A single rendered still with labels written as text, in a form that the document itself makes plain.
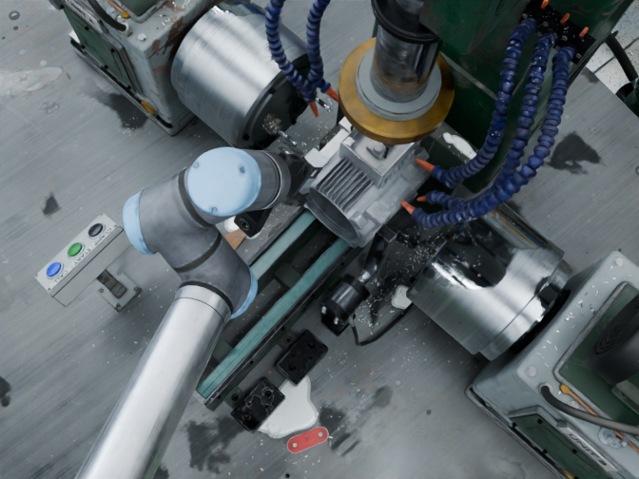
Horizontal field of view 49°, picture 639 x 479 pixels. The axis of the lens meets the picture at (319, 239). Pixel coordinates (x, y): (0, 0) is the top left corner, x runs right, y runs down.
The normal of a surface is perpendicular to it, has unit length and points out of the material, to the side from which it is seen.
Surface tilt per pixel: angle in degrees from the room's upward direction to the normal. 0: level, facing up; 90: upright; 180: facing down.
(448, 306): 62
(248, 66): 13
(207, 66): 36
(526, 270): 6
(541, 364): 0
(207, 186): 26
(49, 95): 0
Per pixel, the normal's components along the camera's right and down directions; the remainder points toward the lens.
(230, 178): -0.22, 0.07
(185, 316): 0.03, -0.69
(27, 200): 0.03, -0.29
